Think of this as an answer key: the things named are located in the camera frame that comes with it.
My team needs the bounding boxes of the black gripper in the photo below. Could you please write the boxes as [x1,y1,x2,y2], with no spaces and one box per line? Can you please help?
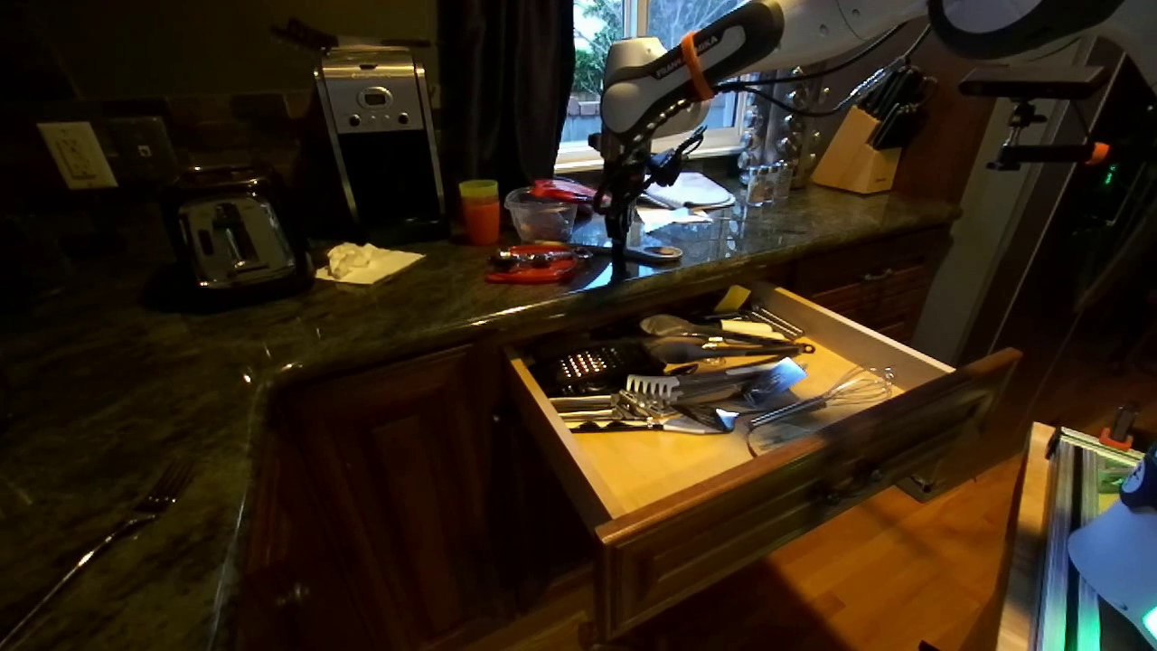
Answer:
[593,126,706,260]

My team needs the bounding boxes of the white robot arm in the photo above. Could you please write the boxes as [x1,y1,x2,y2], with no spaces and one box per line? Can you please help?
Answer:
[595,0,1157,260]

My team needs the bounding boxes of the black slotted spatula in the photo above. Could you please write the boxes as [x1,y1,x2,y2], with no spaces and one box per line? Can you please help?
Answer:
[534,342,655,394]

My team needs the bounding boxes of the metal slotted turner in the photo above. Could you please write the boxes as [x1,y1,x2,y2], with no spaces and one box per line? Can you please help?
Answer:
[623,371,766,406]

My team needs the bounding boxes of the open wooden drawer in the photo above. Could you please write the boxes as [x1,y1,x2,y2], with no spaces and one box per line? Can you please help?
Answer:
[510,288,1019,642]

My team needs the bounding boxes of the white papers by window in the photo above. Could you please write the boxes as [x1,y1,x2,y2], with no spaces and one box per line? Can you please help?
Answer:
[636,171,733,230]

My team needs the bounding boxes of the red cloth on counter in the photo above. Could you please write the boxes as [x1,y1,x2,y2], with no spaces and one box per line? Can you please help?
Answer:
[487,246,578,286]

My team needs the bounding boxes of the window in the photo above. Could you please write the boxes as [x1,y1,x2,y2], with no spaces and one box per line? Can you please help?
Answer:
[555,0,783,171]

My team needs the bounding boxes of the orange plastic cup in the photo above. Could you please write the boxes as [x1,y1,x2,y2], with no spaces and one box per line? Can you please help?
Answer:
[460,177,501,246]

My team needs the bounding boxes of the dark curtain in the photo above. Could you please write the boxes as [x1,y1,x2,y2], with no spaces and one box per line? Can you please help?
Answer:
[439,0,576,188]

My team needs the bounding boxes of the wooden knife block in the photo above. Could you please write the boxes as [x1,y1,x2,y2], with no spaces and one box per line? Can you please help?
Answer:
[811,70,924,195]

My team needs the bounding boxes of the silver coffee maker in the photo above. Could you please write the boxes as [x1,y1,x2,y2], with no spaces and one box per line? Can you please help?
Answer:
[314,42,446,241]

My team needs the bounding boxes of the white paper napkin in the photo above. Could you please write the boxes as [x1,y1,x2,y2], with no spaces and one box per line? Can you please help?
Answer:
[314,241,418,286]

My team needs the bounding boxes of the dark wooden cabinet door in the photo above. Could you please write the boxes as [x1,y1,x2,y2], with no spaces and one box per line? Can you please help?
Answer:
[241,342,501,651]

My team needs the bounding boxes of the black toaster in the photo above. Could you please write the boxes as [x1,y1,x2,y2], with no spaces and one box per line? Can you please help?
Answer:
[166,177,305,292]

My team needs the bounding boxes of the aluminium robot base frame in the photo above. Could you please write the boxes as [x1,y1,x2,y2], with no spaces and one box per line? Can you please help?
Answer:
[998,422,1157,651]

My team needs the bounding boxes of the wall outlet plate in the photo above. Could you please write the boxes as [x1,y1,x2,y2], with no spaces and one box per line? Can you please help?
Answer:
[40,118,114,190]

